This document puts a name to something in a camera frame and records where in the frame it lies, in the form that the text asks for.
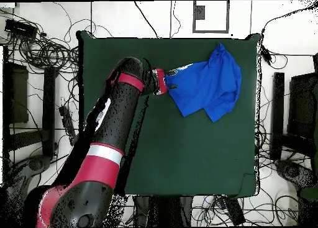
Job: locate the black rectangular floor device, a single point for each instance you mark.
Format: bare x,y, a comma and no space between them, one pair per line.
234,210

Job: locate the black plug adapter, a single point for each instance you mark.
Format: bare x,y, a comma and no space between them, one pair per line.
267,55

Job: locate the black metal frame stand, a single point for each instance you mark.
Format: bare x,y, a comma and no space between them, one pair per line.
49,108
278,108

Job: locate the dark green round object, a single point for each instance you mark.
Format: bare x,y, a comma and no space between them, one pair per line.
309,193

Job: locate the blue printed T-shirt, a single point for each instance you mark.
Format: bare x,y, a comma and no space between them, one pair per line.
208,88

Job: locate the black electronics box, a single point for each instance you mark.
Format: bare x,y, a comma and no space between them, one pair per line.
21,28

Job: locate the grey square floor frame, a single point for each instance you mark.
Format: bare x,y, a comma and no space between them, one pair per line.
211,31

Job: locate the small dark grey square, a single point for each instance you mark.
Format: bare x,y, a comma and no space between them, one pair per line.
200,13

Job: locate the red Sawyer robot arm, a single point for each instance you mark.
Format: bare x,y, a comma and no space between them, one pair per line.
104,163

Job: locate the black power strip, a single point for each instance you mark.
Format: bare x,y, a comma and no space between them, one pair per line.
65,113

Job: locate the dark green table cloth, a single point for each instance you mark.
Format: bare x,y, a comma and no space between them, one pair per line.
186,158

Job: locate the dark grey floor stand base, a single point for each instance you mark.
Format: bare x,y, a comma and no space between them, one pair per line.
36,164
293,170

